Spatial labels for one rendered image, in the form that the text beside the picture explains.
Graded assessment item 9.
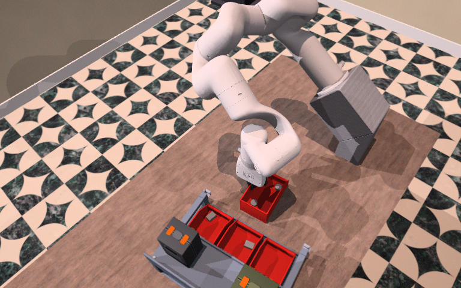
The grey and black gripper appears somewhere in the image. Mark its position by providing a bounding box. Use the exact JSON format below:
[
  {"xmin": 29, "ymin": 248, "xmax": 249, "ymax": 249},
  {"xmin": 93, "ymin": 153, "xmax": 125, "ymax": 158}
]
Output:
[{"xmin": 236, "ymin": 155, "xmax": 268, "ymax": 190}]

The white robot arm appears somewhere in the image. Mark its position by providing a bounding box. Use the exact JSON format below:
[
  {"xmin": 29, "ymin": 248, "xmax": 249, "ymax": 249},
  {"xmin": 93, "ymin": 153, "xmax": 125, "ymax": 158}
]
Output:
[{"xmin": 191, "ymin": 0, "xmax": 349, "ymax": 177}]

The red bin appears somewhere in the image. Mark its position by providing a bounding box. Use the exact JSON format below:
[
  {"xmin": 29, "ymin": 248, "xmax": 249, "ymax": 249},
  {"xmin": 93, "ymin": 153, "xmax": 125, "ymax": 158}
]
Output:
[
  {"xmin": 249, "ymin": 237, "xmax": 296, "ymax": 285},
  {"xmin": 240, "ymin": 174, "xmax": 289, "ymax": 223},
  {"xmin": 217, "ymin": 220, "xmax": 264, "ymax": 265},
  {"xmin": 188, "ymin": 204, "xmax": 234, "ymax": 246}
]

